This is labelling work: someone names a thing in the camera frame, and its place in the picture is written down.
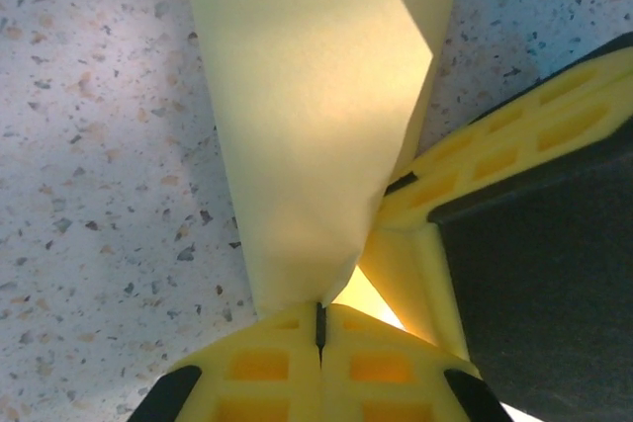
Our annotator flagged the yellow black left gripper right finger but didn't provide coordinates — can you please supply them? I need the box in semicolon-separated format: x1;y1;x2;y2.
318;302;505;422

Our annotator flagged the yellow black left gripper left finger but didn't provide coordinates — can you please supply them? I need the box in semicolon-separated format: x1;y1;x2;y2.
127;302;322;422

